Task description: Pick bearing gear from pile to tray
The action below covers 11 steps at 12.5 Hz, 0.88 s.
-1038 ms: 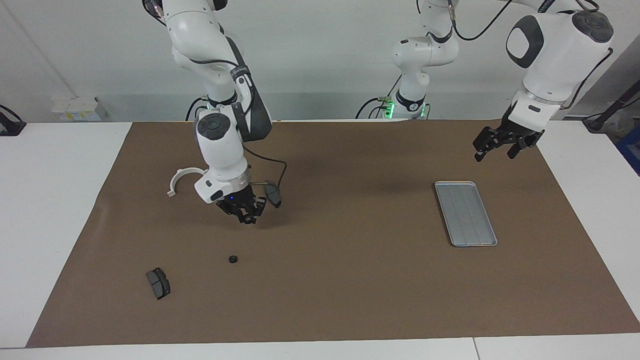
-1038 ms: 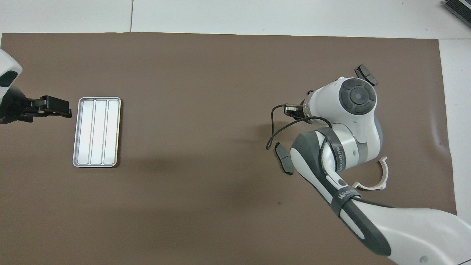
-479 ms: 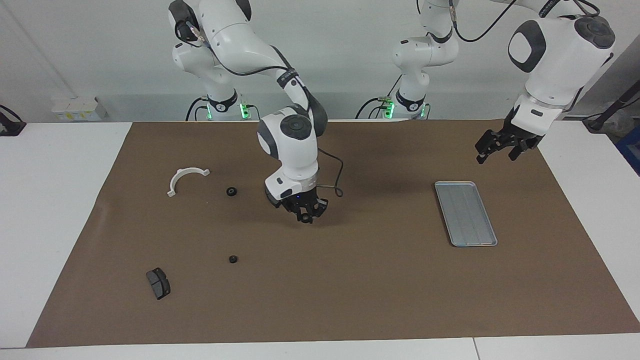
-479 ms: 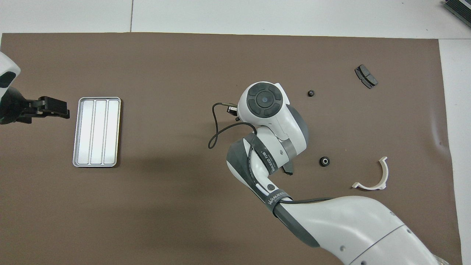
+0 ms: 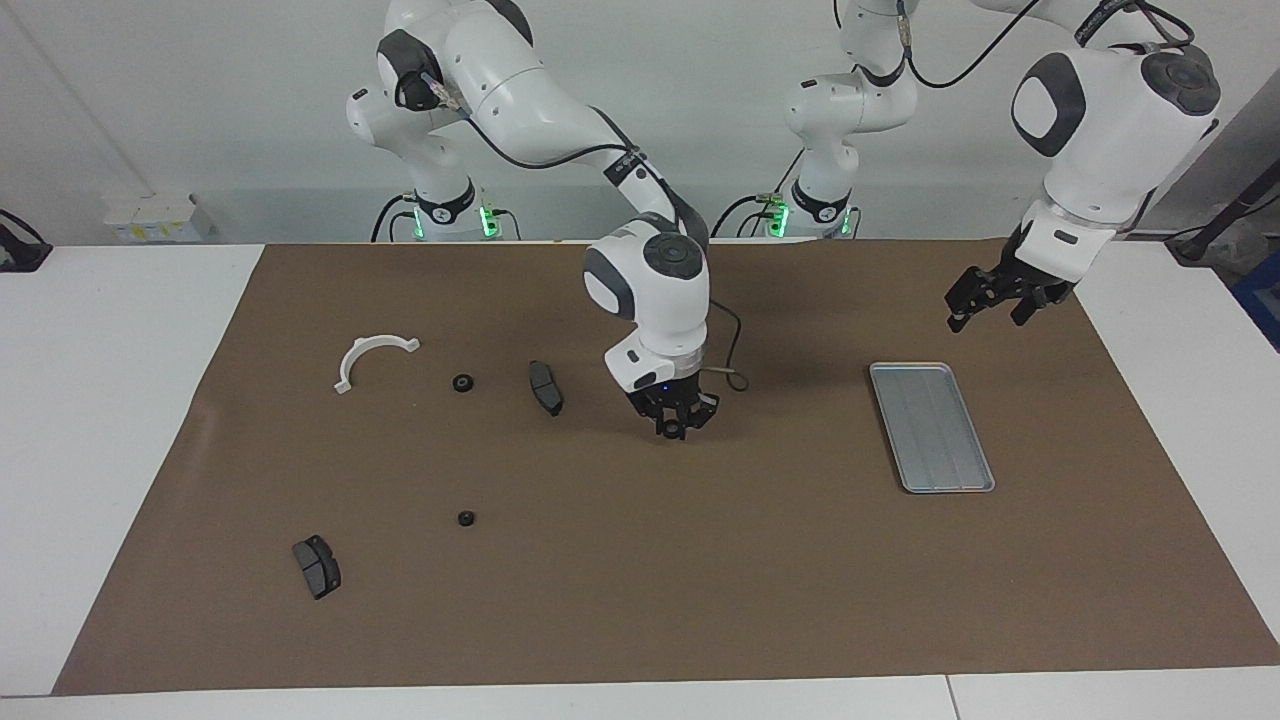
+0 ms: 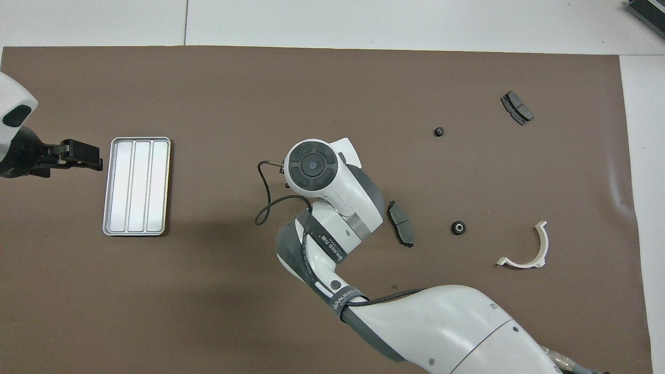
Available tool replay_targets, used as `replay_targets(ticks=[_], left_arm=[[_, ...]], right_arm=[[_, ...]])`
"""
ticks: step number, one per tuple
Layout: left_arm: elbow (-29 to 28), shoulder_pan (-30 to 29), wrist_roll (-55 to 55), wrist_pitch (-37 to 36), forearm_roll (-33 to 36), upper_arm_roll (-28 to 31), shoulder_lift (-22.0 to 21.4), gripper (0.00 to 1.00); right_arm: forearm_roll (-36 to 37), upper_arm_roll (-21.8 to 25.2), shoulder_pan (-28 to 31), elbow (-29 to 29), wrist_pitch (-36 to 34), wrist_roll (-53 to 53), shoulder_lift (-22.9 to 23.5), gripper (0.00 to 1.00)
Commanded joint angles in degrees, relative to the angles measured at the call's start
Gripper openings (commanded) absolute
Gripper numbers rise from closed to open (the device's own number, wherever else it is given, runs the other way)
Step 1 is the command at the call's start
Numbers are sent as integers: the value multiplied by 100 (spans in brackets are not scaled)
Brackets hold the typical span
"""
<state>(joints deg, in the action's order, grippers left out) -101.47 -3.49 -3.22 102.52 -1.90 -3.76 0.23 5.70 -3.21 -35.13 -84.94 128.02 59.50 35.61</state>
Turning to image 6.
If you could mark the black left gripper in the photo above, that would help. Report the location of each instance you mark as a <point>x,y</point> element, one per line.
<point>23,156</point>

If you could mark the large black bearing gear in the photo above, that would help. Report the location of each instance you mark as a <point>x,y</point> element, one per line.
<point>454,227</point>

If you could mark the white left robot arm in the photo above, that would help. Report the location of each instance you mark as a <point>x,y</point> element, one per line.
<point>13,98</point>

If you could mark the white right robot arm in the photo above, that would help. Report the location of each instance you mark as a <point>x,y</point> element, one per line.
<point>467,327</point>

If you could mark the silver metal tray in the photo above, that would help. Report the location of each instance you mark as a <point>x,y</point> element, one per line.
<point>136,187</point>

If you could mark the brown paper table mat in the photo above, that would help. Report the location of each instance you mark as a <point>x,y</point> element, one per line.
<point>260,93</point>

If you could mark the long grey brake pad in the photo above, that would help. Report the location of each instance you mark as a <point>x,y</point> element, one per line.
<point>400,221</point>

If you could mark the short grey brake pad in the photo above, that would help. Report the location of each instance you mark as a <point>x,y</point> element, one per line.
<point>517,107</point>

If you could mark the white curved plastic clip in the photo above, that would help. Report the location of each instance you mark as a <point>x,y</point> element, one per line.
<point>543,244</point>

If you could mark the grey ribbed metal block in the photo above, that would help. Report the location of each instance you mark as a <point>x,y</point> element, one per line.
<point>652,13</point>

